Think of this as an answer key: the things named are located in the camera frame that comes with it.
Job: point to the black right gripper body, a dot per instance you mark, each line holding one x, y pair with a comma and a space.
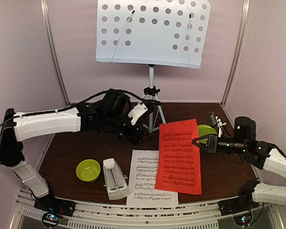
213, 144

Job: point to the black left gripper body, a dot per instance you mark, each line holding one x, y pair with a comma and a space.
129, 136

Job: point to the white sheet music page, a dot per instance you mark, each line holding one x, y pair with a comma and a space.
142, 178

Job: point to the red sheet music page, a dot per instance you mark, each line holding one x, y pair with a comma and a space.
179, 166

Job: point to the white folding music stand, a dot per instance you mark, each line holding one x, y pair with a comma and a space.
152, 32

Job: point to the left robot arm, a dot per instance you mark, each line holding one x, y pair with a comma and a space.
113, 114

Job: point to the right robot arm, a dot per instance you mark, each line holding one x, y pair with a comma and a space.
262, 155

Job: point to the lime green plate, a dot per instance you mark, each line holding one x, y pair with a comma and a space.
204, 130

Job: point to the white metronome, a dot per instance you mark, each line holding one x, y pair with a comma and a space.
115, 182

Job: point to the lime green bowl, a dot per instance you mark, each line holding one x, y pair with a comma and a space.
88, 170

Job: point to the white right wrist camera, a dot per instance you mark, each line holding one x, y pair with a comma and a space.
217, 123

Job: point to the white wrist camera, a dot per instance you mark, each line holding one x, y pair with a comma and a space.
217, 123
137, 112

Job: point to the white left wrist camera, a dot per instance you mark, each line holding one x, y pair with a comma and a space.
137, 112

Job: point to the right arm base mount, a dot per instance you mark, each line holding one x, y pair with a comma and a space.
243, 202

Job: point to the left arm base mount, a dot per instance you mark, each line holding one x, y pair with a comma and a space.
50, 203

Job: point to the left aluminium corner post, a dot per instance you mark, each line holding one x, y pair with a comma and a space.
54, 56

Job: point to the aluminium front rail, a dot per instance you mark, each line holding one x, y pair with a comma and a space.
199, 215

